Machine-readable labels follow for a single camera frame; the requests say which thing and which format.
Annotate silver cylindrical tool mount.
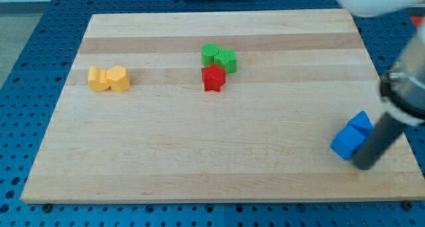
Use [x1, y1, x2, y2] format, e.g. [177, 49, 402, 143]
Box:
[381, 23, 424, 126]

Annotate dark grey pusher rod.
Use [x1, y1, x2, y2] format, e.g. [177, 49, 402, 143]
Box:
[351, 113, 406, 170]

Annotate blue triangle block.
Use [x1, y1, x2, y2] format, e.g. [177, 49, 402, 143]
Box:
[347, 111, 373, 136]

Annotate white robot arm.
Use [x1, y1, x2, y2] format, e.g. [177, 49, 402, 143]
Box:
[337, 0, 424, 170]

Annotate yellow heart block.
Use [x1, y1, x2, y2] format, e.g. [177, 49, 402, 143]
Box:
[87, 66, 110, 92]

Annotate blue cube block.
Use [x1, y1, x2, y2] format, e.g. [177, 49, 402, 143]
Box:
[330, 125, 367, 160]

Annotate wooden board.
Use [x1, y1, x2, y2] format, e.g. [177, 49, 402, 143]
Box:
[21, 9, 424, 204]

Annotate green star block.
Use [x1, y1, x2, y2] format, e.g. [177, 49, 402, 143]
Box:
[213, 48, 238, 74]

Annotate red star block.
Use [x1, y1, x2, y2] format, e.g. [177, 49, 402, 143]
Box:
[201, 63, 226, 92]

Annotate green cylinder block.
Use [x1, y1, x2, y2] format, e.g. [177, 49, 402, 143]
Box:
[201, 43, 220, 66]

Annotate yellow pentagon block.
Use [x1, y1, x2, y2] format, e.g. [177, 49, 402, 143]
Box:
[106, 66, 131, 92]

